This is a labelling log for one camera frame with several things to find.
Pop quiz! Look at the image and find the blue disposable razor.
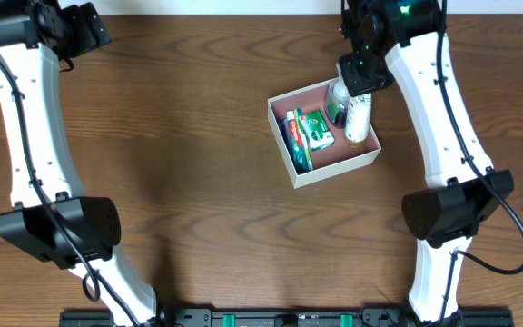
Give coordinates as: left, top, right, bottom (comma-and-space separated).
279, 116, 293, 157

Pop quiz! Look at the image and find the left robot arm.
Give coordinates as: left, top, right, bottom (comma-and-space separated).
0, 0, 164, 326

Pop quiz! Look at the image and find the white box pink interior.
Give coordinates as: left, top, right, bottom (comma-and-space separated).
267, 79, 381, 189

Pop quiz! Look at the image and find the red green toothpaste tube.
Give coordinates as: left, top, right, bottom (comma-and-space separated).
286, 111, 309, 173

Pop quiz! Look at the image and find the green white toothbrush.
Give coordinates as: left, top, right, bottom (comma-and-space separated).
294, 108, 313, 172

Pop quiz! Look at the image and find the white lotion tube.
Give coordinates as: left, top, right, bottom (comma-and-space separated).
344, 94, 371, 147

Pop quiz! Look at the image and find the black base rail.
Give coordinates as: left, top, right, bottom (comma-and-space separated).
58, 307, 516, 327

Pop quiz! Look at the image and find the green soap bar pack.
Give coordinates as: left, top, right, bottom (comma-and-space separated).
297, 109, 335, 151

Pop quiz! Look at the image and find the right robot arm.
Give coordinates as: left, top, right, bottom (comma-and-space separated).
339, 1, 514, 326

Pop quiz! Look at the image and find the left black cable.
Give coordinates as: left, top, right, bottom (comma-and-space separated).
0, 35, 143, 327

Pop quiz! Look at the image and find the clear pump sanitizer bottle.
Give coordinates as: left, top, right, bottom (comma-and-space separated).
325, 64, 350, 129

